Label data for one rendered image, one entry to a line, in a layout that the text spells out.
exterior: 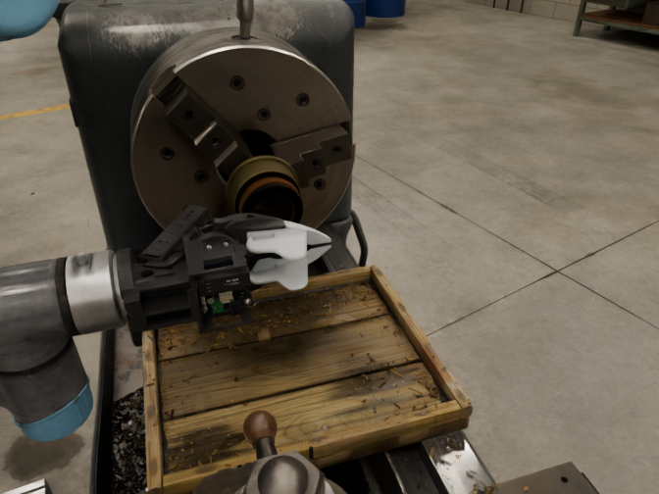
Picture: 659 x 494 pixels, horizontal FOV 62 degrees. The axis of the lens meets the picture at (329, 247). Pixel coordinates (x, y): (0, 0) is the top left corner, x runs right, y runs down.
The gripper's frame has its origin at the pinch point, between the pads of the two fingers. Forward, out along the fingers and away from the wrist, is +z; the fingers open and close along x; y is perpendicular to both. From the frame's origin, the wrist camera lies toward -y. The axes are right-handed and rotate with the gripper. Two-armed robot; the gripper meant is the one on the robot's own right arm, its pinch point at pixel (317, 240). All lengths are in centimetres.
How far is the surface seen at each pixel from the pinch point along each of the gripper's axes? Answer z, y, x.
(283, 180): -1.3, -9.3, 2.9
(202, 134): -9.5, -17.6, 6.5
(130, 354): -30, -49, -55
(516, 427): 74, -40, -109
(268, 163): -2.4, -12.7, 3.8
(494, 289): 106, -104, -111
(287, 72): 2.8, -22.7, 11.6
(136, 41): -15.6, -38.8, 13.2
